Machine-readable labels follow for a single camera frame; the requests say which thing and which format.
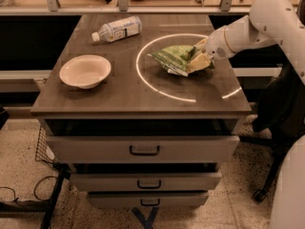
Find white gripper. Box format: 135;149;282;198
187;26;235;73

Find green jalapeno chip bag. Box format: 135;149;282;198
147;44;215;77

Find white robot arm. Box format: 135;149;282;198
199;0;305;229

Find white paper bowl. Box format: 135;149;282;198
59;54;112;89

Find grey drawer cabinet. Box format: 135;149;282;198
30;13;253;208

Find clear plastic water bottle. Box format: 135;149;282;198
91;16;142;42

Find black office chair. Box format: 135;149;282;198
239;62;305;202

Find top grey drawer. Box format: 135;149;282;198
47;135;239;164

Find grey drawer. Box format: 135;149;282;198
87;192;209;208
71;172;222;192
47;135;239;164

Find middle grey drawer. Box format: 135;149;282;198
71;172;222;192

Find bottom grey drawer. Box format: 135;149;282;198
87;192;209;208

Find black metal stand leg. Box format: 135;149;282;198
0;169;69;229

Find black wire mesh basket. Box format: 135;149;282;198
35;127;55;167

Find black floor cable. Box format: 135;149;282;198
0;175;59;203

